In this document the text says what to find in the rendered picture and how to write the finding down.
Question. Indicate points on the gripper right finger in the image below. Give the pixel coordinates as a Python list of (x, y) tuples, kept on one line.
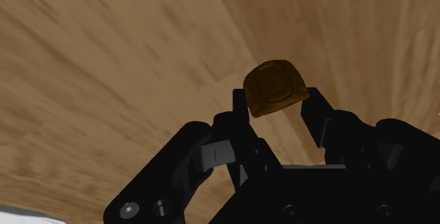
[(347, 130)]

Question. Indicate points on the golden brown rounded block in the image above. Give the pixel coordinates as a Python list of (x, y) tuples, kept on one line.
[(273, 86)]

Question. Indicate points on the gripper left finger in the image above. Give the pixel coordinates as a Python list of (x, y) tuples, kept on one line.
[(192, 154)]

